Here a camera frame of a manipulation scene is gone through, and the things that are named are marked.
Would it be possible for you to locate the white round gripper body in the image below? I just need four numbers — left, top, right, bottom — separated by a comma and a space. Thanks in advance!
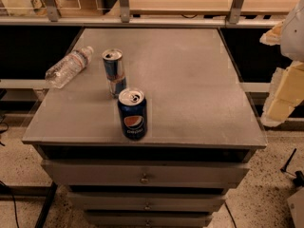
280, 0, 304, 62

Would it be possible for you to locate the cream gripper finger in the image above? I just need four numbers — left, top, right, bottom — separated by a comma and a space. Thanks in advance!
260, 61, 304, 127
259, 22, 283, 46

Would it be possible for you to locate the blue pepsi can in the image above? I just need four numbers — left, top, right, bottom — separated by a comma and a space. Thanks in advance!
117, 87, 147, 141

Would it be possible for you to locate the blue silver red bull can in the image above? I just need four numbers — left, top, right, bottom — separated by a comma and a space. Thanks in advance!
103, 48, 126, 98

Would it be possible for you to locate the black antenna device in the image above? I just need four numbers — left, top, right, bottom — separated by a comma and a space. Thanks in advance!
279, 147, 304, 188

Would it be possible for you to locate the grey drawer cabinet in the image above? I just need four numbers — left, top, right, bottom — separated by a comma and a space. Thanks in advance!
24, 28, 266, 228

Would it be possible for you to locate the middle drawer with knob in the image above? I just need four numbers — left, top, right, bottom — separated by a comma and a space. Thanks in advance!
67, 193, 224, 213

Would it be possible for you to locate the drawer with knob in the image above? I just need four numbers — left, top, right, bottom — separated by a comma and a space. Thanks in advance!
67, 193, 224, 213
85, 211, 212, 228
41, 160, 249, 188

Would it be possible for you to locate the top drawer with knob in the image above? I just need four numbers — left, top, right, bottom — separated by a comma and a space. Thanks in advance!
41, 160, 249, 188

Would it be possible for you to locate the clear plastic water bottle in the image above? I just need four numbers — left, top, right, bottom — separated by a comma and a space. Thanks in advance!
45, 47, 94, 88

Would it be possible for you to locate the bottom drawer with knob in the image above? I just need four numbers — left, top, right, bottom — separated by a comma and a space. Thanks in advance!
85, 211, 212, 228

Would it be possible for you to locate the metal railing frame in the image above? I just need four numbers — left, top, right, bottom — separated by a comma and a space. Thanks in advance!
0, 0, 289, 28

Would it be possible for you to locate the black cable on floor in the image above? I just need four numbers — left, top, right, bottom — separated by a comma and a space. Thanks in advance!
0, 180, 21, 228

